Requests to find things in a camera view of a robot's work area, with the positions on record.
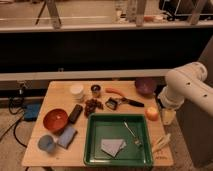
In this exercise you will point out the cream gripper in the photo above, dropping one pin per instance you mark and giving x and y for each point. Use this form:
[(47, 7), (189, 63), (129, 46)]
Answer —
[(168, 116)]

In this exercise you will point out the black eraser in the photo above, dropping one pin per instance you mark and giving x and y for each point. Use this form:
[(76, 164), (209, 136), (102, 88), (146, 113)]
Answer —
[(75, 113)]

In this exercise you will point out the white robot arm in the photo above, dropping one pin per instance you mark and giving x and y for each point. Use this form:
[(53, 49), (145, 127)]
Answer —
[(185, 83)]

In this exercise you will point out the green plastic tray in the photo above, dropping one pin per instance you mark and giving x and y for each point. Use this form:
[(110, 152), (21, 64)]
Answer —
[(111, 126)]

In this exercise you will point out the red yellow apple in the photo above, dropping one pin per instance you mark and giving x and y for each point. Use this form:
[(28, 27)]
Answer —
[(151, 113)]

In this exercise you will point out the purple bowl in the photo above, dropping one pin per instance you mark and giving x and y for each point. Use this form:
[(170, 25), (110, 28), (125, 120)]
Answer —
[(145, 86)]

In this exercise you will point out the silver fork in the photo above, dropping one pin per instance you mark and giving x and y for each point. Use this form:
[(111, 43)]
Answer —
[(136, 139)]

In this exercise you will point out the orange carrot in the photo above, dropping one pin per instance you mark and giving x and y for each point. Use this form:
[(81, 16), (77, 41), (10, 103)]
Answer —
[(112, 90)]

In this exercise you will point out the grey folded cloth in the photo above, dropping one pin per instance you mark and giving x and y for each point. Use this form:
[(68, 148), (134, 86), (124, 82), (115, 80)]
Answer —
[(112, 146)]

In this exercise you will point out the small metal tin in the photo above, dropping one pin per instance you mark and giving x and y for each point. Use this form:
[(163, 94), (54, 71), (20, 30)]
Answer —
[(96, 91)]

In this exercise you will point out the bunch of dark grapes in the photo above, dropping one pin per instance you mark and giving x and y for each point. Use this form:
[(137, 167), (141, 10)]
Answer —
[(91, 105)]

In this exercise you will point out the white cup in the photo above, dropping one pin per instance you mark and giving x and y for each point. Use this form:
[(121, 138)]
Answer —
[(77, 91)]

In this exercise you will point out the blue sponge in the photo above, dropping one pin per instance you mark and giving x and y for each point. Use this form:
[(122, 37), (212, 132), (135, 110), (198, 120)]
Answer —
[(66, 137)]

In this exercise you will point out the red bowl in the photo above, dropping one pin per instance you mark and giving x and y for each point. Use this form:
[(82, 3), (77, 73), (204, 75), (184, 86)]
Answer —
[(55, 120)]

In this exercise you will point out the blue cup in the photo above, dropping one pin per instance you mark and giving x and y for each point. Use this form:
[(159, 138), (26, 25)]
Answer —
[(46, 143)]

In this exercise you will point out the blue power box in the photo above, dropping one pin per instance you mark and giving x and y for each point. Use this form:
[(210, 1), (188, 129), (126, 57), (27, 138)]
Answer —
[(31, 112)]

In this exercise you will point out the black handled peeler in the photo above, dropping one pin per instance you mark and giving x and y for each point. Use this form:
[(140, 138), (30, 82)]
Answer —
[(113, 103)]

